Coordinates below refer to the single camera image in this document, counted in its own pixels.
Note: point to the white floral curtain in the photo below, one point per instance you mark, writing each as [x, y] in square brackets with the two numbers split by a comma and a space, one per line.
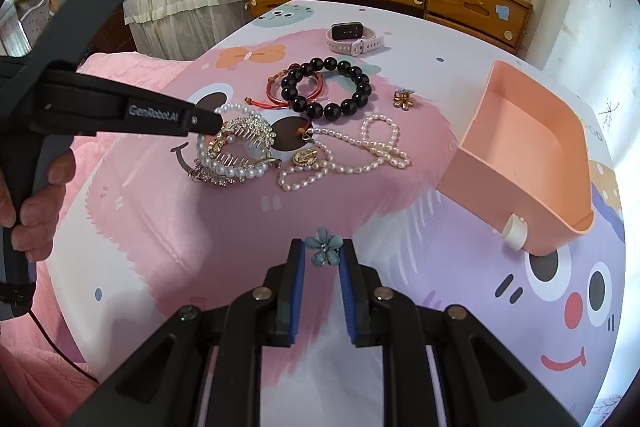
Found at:
[592, 48]

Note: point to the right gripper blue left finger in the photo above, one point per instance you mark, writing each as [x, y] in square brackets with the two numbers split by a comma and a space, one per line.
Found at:
[290, 294]

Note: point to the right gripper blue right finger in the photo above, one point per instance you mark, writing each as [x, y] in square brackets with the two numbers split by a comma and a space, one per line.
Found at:
[355, 296]

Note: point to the pink smartwatch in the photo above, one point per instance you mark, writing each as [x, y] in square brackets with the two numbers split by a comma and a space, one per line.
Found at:
[353, 39]

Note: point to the gold flower brooch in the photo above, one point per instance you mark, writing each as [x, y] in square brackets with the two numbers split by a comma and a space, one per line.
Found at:
[403, 99]

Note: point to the pearl rhinestone hair claw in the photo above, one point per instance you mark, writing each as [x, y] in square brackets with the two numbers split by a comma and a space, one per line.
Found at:
[240, 151]

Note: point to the pink plastic tray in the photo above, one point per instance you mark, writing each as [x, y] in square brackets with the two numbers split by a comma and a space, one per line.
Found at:
[522, 165]

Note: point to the teal flower brooch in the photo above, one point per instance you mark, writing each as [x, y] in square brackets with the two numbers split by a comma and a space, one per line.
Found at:
[325, 247]

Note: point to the cartoon printed table mat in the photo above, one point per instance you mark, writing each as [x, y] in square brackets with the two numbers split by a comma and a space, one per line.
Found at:
[142, 238]

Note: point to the person's left hand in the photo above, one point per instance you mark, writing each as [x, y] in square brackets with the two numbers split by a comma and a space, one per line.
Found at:
[33, 227]

